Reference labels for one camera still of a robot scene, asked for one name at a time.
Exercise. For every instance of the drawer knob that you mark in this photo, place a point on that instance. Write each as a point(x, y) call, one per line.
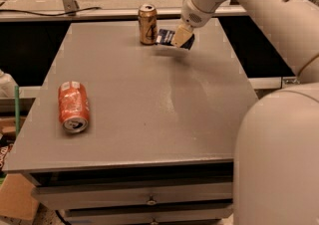
point(154, 222)
point(151, 201)

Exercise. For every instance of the grey drawer cabinet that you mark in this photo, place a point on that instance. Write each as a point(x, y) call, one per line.
point(163, 123)

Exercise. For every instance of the white plastic jug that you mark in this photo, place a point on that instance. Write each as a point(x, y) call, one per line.
point(7, 85)

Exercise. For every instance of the upper drawer knob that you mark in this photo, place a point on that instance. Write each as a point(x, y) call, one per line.
point(151, 201)

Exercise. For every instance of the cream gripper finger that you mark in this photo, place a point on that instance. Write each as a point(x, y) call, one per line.
point(183, 36)

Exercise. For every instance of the gold upright can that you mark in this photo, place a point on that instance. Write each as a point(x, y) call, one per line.
point(147, 16)

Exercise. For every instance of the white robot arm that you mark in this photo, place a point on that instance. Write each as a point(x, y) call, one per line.
point(276, 154)

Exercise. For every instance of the cardboard box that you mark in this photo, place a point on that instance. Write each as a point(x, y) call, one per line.
point(16, 200)

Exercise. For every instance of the blue rxbar wrapper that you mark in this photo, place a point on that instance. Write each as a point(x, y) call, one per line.
point(165, 38)

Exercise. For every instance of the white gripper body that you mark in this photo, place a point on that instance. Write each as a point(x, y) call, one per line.
point(191, 17)

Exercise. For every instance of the orange crushed soda can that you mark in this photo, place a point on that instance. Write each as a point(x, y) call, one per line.
point(73, 106)

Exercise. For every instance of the lower drawer knob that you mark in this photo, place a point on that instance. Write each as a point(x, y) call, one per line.
point(154, 222)

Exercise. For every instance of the green pole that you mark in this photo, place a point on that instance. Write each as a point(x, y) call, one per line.
point(17, 110)

